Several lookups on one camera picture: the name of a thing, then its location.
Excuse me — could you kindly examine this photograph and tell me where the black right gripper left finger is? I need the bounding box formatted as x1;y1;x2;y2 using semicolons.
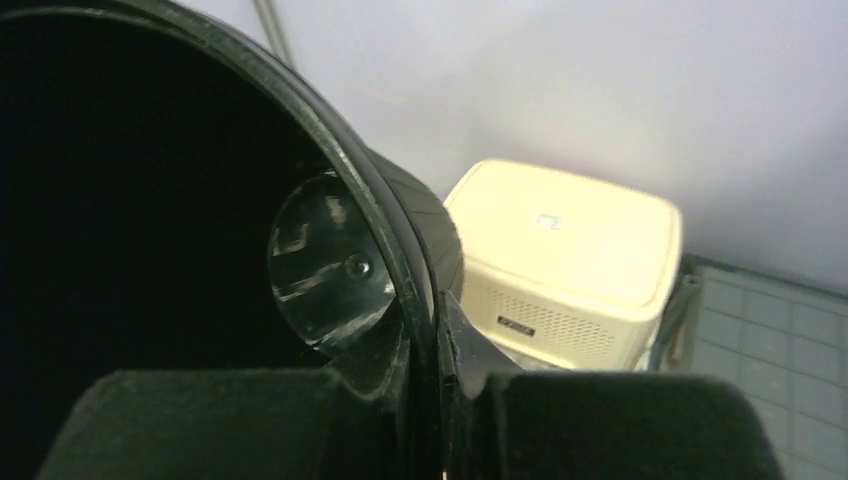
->
39;369;398;479

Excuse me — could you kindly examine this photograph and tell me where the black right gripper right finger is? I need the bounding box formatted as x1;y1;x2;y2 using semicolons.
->
437;292;783;479

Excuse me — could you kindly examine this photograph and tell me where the cream perforated plastic basket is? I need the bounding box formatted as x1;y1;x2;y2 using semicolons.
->
445;159;683;371

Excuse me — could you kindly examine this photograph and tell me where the black round plastic bin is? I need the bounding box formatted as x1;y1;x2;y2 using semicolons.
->
1;1;464;479

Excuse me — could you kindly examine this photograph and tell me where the grey plastic storage bin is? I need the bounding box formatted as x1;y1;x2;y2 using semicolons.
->
644;254;847;479

